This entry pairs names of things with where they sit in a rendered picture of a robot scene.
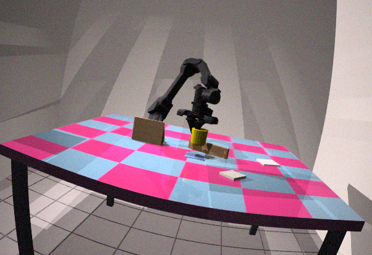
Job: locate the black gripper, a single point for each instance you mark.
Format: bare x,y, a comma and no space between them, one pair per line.
196,118

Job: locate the yellow cup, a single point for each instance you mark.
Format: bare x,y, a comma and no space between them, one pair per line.
199,137

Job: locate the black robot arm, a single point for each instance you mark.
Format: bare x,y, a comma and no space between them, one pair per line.
161,107

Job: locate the cream flat square tile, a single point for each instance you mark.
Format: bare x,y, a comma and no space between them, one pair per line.
233,175

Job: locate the white square tile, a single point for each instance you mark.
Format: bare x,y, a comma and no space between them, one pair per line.
268,162

